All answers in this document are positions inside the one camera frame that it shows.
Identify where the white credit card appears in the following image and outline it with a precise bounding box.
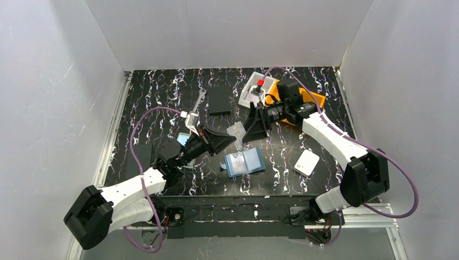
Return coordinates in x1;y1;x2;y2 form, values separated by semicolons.
226;121;246;151
228;152;247;174

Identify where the blue leather card holder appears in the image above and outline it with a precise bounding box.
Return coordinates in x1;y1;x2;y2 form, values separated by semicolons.
220;147;266;178

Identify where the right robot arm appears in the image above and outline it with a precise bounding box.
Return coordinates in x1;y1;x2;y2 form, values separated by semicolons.
242;80;390;218

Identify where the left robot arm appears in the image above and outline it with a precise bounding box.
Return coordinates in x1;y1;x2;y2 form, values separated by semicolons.
64;126;236;250

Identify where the yellow bin right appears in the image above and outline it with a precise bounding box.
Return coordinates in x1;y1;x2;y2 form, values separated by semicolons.
299;87;326;109

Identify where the yellow bin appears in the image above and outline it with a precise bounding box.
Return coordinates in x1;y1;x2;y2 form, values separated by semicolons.
299;87;326;109
265;80;280;106

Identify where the yellow bin middle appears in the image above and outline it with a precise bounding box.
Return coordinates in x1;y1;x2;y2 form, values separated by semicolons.
265;80;280;106

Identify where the white storage bin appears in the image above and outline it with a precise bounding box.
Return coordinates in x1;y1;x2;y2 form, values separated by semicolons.
238;72;278;108

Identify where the black flat box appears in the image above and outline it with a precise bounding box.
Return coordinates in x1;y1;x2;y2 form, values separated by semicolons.
207;87;231;116

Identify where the silver wrench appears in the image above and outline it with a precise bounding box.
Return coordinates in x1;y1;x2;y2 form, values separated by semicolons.
192;89;207;112

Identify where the white square box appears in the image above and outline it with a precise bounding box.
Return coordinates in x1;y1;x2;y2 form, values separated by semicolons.
293;150;319;177

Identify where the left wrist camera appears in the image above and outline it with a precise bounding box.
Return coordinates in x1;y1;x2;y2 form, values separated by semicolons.
180;111;199;135

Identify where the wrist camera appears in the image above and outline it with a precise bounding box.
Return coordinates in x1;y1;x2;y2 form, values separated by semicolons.
248;79;266;103
180;111;199;135

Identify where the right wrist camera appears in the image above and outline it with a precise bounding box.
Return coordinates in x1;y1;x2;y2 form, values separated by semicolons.
248;79;266;103

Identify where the aluminium frame rail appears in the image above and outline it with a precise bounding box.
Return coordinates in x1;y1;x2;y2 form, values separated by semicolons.
66;71;132;260

